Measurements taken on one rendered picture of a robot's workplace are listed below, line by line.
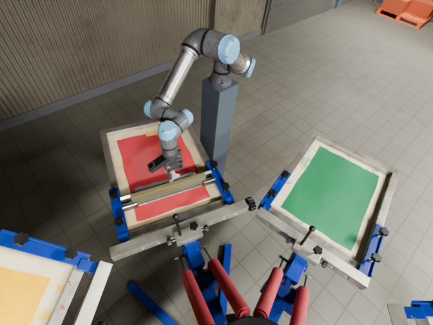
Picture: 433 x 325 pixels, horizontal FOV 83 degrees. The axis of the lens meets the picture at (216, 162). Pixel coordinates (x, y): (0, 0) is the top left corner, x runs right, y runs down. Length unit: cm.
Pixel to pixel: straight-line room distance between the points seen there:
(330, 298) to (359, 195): 104
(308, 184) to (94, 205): 193
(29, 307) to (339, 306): 207
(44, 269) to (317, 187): 139
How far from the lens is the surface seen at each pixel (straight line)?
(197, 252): 118
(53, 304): 115
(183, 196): 141
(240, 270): 227
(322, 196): 159
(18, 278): 115
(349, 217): 160
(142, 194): 132
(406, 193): 345
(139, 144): 168
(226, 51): 117
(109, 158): 159
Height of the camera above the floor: 216
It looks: 51 degrees down
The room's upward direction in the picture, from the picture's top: 7 degrees clockwise
